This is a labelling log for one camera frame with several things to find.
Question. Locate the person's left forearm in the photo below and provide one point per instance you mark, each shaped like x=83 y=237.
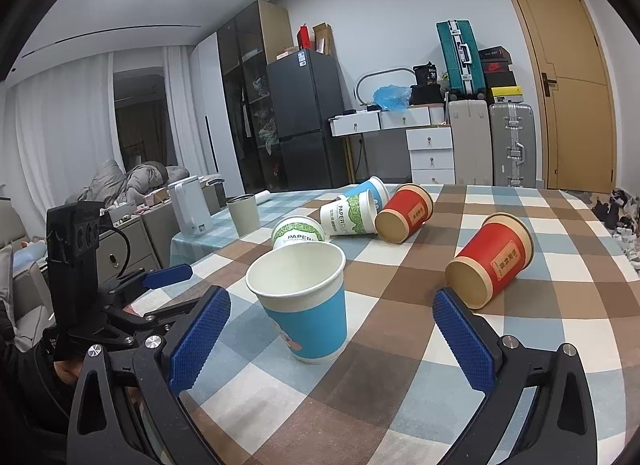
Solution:
x=27 y=375

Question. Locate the green and white paper cup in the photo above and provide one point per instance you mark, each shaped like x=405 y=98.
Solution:
x=349 y=214
x=296 y=234

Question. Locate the blue paper cup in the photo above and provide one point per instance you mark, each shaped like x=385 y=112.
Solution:
x=305 y=310
x=371 y=190

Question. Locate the white wardrobe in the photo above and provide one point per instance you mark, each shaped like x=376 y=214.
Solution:
x=212 y=110

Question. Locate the black refrigerator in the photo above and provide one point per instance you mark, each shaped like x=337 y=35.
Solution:
x=302 y=120

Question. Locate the checkered tablecloth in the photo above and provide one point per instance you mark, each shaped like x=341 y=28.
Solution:
x=400 y=370

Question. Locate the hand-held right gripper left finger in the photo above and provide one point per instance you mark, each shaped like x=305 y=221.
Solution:
x=200 y=340

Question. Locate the white desk with drawers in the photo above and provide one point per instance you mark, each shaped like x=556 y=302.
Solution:
x=380 y=120

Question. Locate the pile of grey clothing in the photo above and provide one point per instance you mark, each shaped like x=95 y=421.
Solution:
x=130 y=180

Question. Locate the wooden door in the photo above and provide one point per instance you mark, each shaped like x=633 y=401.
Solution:
x=565 y=85

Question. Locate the grey sofa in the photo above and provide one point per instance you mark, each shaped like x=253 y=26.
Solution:
x=22 y=275

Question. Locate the white water dispenser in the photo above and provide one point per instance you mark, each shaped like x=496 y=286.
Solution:
x=190 y=207

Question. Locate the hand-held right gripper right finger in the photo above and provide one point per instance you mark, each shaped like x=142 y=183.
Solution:
x=465 y=345

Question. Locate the beige suitcase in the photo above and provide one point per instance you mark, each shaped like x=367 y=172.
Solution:
x=468 y=141

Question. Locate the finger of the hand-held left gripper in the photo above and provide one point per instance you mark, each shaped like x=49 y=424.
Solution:
x=167 y=275
x=150 y=317

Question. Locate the printed blanket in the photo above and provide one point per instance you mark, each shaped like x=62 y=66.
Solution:
x=620 y=217

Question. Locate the red and black shoe box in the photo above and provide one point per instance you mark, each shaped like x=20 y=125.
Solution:
x=498 y=74

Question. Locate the teal suitcase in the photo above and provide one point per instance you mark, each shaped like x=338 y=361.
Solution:
x=460 y=57

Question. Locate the yellow shoe box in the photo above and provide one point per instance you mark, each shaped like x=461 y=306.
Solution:
x=507 y=92

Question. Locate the beige tumbler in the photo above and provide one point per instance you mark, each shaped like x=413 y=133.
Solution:
x=243 y=216

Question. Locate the grey bedside cabinet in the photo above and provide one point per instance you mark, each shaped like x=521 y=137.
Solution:
x=127 y=250

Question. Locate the dark glass cabinet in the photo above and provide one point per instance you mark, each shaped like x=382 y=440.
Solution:
x=250 y=95

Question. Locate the white sheer curtain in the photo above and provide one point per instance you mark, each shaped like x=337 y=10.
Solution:
x=60 y=130
x=182 y=105

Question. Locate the oval mirror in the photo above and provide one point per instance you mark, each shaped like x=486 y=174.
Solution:
x=382 y=77

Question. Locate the cardboard box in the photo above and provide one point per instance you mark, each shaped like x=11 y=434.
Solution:
x=322 y=38

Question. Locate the silver suitcase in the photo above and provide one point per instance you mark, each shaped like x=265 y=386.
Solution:
x=512 y=145

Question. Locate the blue plastic bag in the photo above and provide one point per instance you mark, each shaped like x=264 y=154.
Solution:
x=392 y=97

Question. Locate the white paper roll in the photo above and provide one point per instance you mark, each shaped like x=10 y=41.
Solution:
x=263 y=196

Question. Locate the white drawer unit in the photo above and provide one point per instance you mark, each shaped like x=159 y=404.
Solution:
x=430 y=155

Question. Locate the black bag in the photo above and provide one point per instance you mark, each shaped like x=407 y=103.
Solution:
x=425 y=94

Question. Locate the red paper cup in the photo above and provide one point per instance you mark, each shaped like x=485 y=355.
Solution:
x=406 y=212
x=492 y=260

